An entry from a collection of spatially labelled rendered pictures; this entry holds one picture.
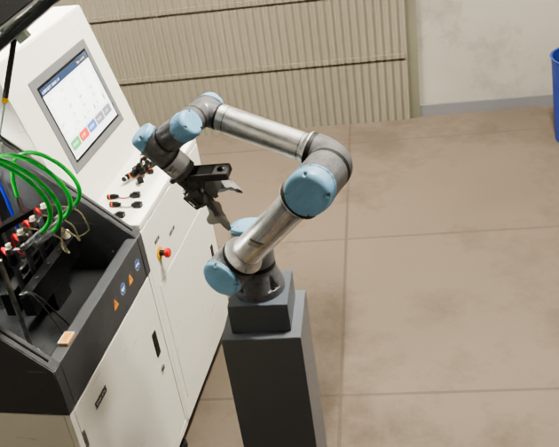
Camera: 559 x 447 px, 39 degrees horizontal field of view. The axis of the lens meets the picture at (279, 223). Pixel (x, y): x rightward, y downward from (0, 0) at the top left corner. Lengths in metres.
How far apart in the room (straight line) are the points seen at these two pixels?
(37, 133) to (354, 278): 1.86
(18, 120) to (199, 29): 2.94
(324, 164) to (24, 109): 1.18
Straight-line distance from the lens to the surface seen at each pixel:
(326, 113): 5.58
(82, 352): 2.34
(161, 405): 2.94
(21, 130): 2.69
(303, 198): 1.88
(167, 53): 5.57
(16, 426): 2.42
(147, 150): 2.09
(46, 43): 2.95
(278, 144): 2.04
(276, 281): 2.33
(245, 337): 2.38
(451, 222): 4.36
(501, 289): 3.85
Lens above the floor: 2.26
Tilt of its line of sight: 30 degrees down
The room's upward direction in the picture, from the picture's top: 9 degrees counter-clockwise
